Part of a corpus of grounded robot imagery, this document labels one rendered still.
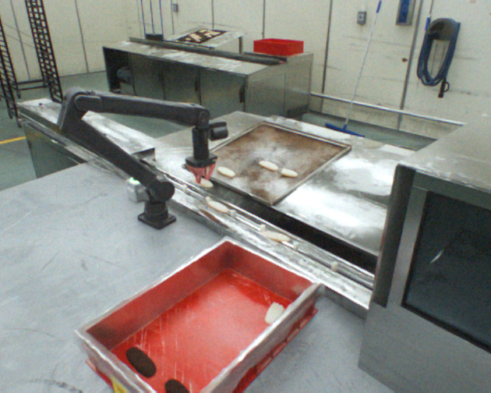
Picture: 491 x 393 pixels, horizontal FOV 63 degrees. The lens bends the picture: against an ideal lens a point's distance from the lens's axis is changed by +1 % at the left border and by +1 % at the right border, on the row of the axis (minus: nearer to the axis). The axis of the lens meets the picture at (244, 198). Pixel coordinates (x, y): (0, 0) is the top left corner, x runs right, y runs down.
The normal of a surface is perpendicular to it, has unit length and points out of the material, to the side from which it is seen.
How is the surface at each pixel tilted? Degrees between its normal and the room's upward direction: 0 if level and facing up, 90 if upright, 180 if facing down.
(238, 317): 0
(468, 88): 90
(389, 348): 90
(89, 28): 90
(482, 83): 90
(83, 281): 0
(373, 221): 10
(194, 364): 0
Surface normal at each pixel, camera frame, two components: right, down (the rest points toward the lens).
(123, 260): 0.00, -0.88
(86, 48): 0.70, 0.33
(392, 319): -0.71, 0.33
